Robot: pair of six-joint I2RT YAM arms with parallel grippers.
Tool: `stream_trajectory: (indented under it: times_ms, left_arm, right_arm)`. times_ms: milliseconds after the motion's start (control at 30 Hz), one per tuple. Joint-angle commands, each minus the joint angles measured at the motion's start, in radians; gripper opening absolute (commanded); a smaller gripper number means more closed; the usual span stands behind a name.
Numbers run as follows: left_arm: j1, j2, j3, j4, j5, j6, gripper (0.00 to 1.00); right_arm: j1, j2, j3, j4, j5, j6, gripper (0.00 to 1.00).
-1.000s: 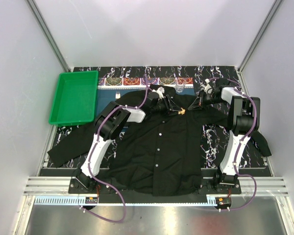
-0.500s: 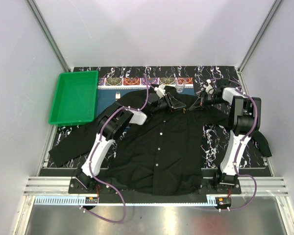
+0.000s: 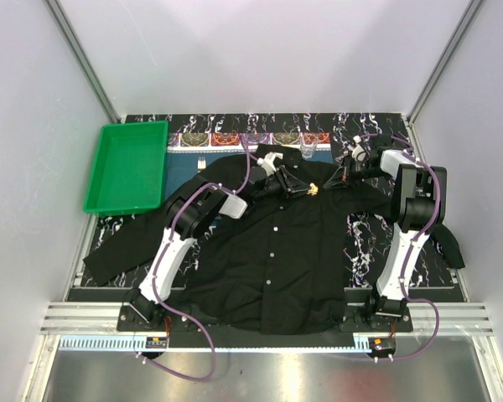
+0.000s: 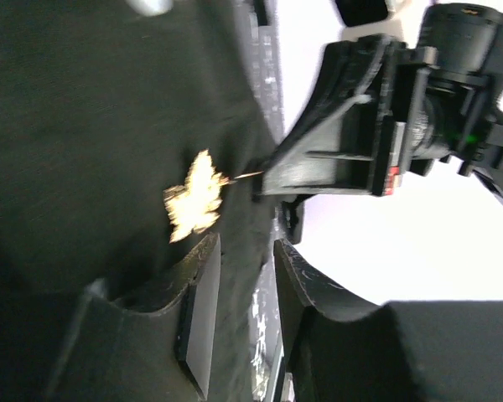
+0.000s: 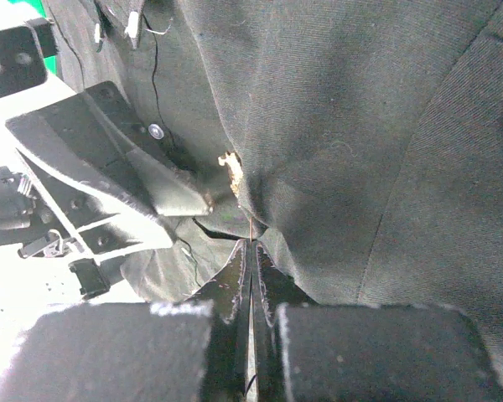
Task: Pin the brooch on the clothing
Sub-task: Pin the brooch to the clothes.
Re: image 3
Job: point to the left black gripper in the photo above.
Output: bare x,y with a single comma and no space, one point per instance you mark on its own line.
288,186

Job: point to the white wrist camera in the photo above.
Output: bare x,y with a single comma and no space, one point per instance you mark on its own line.
268,163
356,150

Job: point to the blue patterned placemat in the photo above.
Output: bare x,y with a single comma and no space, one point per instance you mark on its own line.
184,150

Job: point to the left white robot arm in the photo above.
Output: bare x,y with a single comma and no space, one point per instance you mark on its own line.
189,213

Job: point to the black button shirt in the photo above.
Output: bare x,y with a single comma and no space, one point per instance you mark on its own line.
278,269

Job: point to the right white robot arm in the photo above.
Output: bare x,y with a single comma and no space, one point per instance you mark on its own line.
418,205

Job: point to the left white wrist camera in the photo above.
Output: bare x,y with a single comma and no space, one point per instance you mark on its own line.
268,163

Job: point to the green plastic tray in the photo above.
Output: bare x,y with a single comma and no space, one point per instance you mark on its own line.
127,176

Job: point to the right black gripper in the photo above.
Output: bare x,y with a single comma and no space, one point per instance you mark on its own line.
343,175

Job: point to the gold brooch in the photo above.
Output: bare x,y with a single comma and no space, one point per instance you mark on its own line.
312,190

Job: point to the clear drinking glass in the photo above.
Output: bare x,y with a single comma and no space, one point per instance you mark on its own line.
308,145

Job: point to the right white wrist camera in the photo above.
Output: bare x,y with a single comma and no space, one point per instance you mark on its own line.
356,150

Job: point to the silver fork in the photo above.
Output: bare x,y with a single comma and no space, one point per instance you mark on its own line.
201,164

